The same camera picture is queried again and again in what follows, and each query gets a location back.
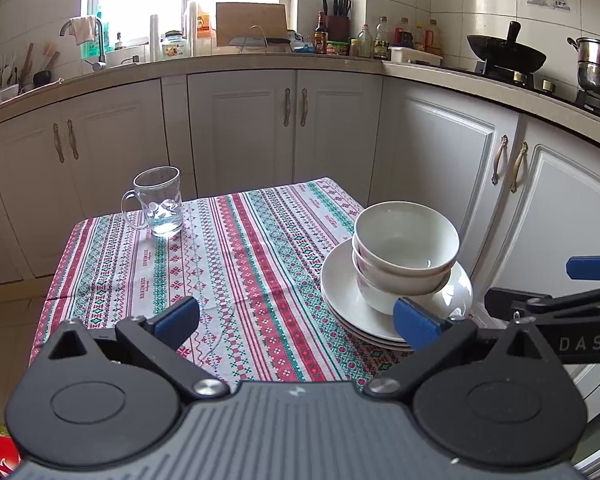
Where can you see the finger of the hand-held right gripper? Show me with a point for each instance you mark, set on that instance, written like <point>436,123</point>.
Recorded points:
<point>555,305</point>
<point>592,266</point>

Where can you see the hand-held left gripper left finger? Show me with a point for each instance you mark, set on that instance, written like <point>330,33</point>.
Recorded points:
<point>174,321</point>

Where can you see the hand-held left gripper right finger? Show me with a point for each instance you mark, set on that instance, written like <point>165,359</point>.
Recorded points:
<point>415,325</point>

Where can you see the white plate fruit print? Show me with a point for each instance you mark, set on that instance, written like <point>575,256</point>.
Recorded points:
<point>360,336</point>
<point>375,346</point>
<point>340,285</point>

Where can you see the white ceramic bowl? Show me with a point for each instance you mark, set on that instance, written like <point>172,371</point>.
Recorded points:
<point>375,277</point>
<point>375,300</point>
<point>405,240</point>

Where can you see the striped patterned tablecloth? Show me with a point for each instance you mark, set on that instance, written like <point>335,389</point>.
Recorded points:
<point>250,270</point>

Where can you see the clear glass mug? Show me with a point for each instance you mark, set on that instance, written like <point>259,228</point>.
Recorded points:
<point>162,205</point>

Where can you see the black gas stove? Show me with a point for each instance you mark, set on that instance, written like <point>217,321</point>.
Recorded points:
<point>555,87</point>

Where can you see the black wok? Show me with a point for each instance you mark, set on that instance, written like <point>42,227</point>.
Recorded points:
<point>505,55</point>

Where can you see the beige kitchen countertop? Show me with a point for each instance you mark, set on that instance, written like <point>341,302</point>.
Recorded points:
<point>230,60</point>

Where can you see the white plastic tray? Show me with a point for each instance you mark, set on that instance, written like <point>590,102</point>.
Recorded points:
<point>415,56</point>

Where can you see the glass jar floral print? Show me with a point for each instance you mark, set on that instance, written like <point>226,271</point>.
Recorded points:
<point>174,46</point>

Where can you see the small black bowl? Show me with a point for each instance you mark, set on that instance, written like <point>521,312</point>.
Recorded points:
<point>44,78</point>

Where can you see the amber oil bottle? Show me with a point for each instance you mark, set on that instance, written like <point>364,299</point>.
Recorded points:
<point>434,37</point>

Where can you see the chrome faucet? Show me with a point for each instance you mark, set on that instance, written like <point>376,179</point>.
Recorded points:
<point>100,50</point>

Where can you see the stack of plastic cups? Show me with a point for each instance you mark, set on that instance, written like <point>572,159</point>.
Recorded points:
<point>155,40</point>

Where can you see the white rectangular dish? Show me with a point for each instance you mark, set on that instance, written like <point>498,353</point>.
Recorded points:
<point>5,95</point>

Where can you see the small clear glass bottle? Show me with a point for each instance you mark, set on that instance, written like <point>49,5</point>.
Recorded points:
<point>365,45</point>

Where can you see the clear bottle green label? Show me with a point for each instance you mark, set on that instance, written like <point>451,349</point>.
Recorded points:
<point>381,42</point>

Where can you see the yellow condiment bottle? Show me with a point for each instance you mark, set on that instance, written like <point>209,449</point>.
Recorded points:
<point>420,37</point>

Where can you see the green tin can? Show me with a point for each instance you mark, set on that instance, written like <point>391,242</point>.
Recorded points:
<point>339,48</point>

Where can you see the green dish soap bottle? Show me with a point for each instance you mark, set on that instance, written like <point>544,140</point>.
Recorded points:
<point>105,40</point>

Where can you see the clear plastic bottle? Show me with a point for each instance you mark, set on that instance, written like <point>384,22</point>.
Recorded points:
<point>192,30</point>

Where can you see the utensil holder with utensils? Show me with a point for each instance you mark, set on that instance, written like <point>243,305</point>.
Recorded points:
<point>27,65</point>

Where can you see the blue packet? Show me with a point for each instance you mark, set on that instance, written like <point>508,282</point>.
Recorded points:
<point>302,48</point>

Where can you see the orange label bottle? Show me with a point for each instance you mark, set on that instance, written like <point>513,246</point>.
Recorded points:
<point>206,22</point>

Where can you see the dark sauce bottle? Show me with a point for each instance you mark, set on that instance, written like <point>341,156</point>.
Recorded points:
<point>321,37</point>

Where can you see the white rag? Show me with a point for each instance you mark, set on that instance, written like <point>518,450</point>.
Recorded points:
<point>84,30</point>

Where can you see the knife block with knives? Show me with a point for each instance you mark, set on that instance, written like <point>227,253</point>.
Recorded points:
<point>337,22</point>

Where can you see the cardboard box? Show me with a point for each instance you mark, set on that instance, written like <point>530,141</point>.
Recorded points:
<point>250,17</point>

